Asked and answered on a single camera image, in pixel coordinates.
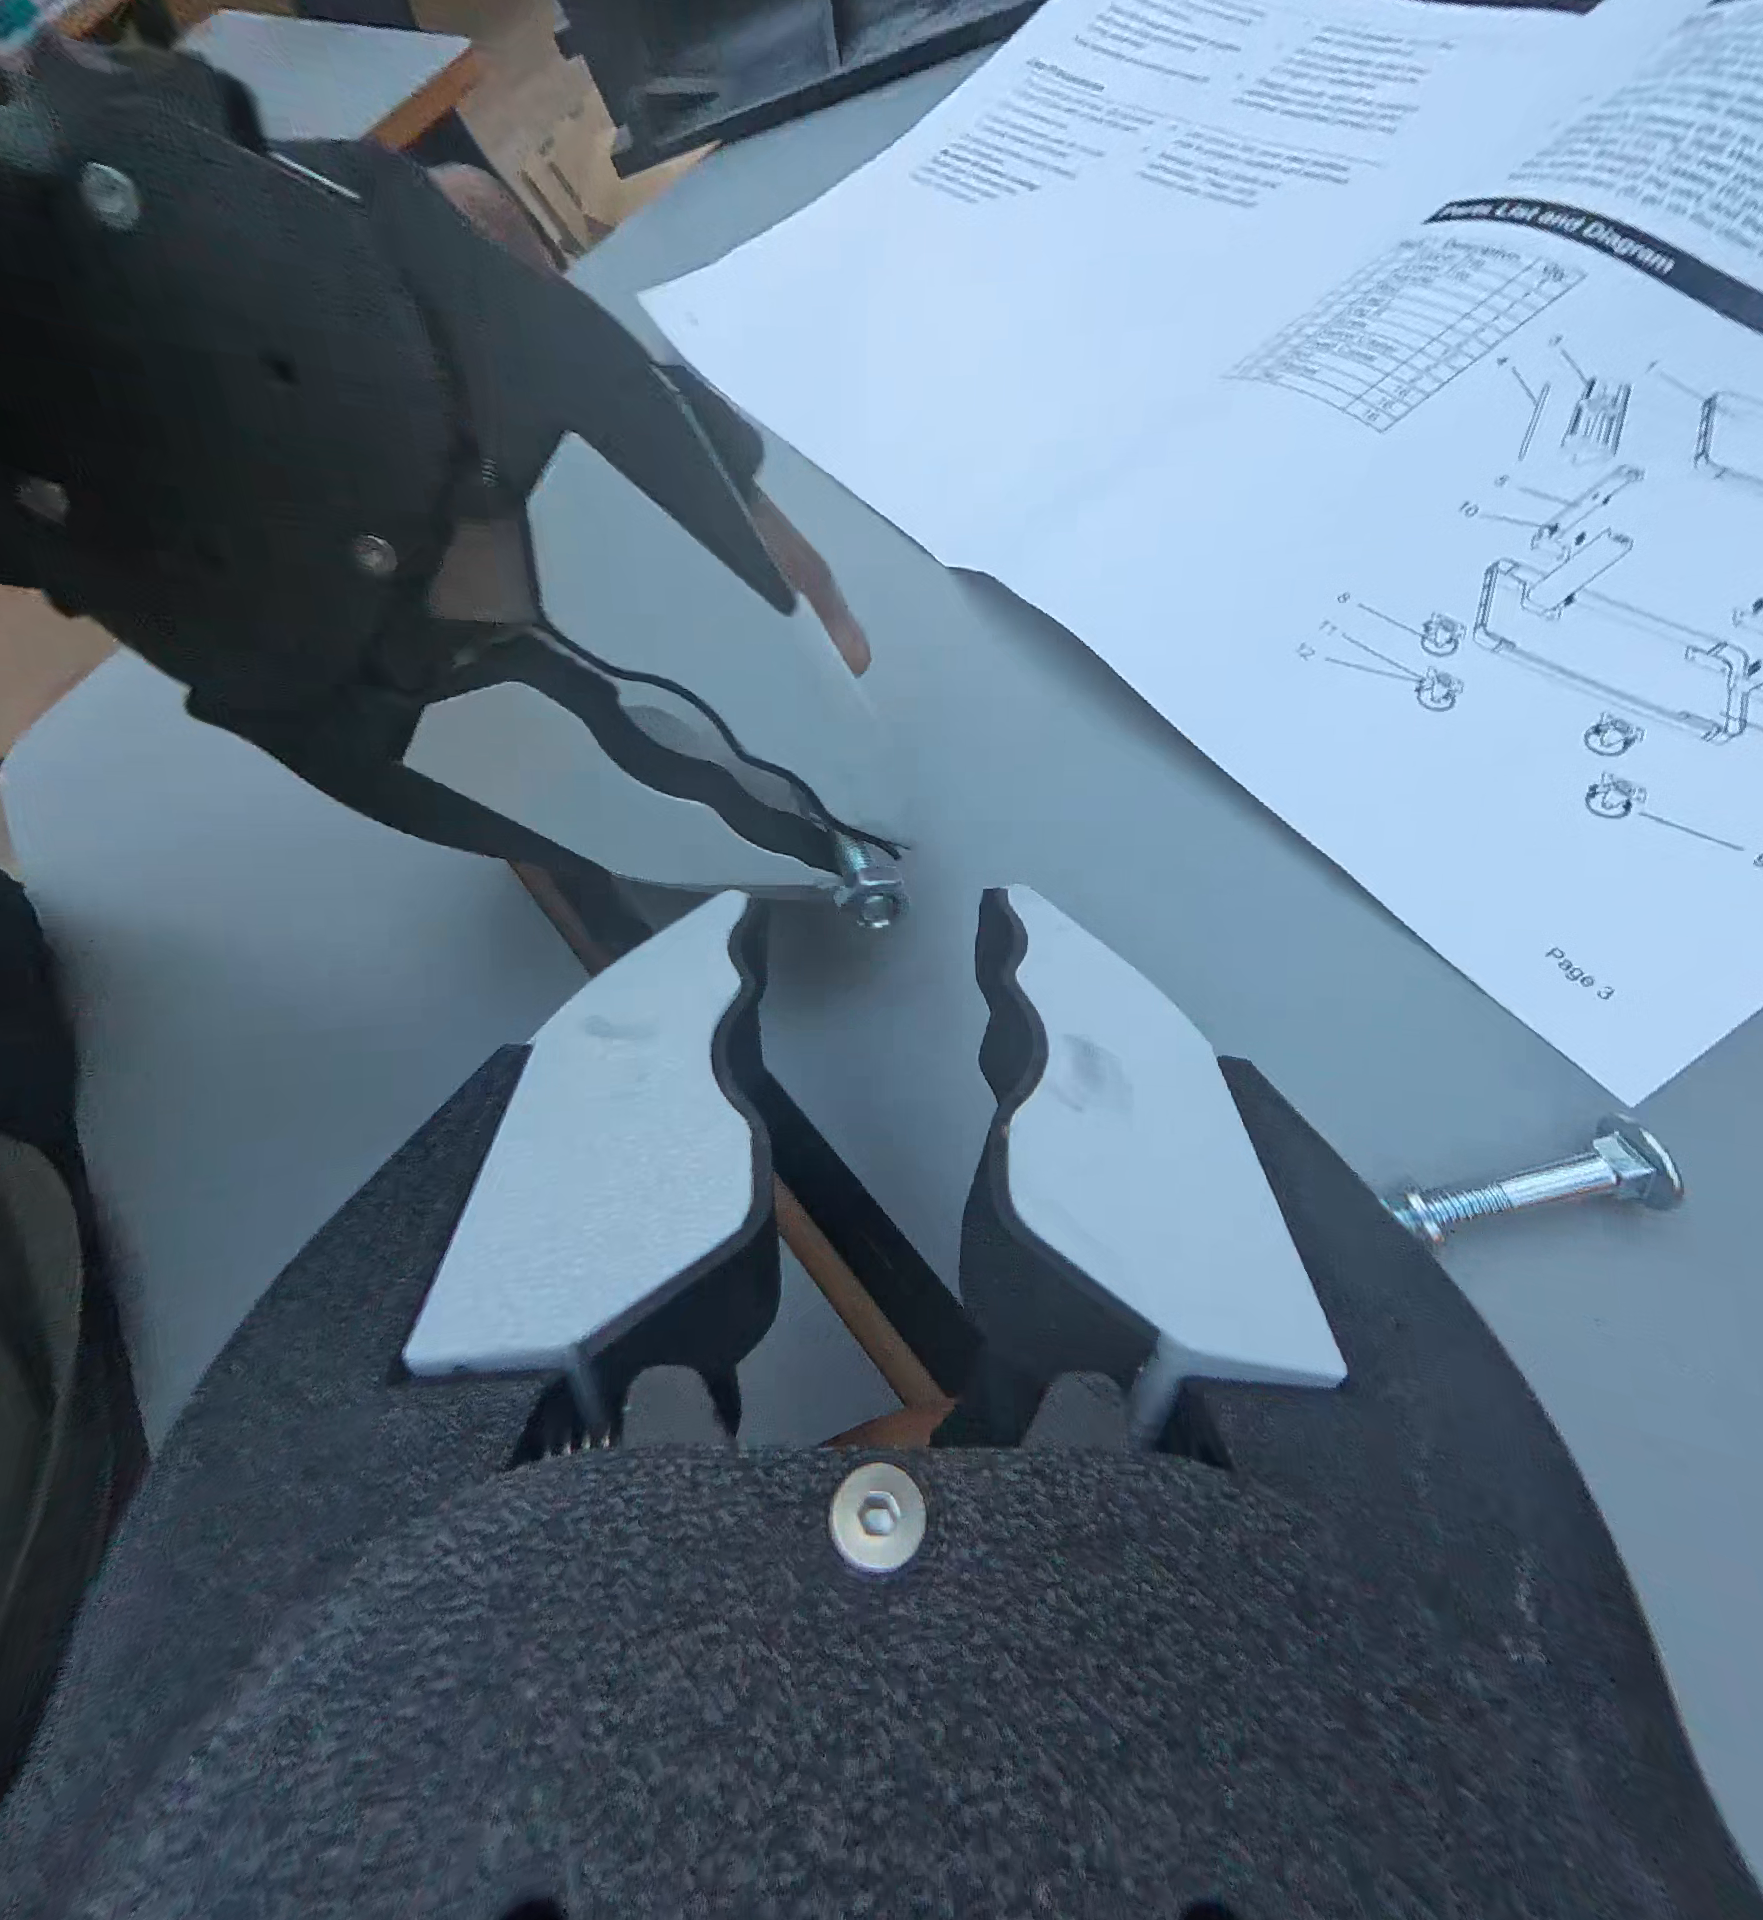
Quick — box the white instruction manual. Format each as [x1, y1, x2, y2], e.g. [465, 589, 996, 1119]
[636, 0, 1763, 1110]

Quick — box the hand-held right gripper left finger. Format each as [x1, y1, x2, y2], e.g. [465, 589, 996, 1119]
[403, 891, 786, 1446]

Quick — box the brown cardboard box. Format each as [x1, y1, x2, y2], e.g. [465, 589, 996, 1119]
[485, 0, 724, 272]

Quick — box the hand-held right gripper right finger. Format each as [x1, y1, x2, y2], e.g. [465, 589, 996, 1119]
[958, 886, 1348, 1446]

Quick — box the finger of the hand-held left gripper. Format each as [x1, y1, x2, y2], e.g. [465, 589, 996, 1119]
[403, 679, 842, 903]
[525, 431, 908, 859]

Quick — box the person's left hand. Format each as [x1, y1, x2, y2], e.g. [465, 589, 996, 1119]
[430, 156, 874, 685]

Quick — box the grey wooden-edged board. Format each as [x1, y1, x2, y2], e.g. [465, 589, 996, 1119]
[168, 5, 481, 154]

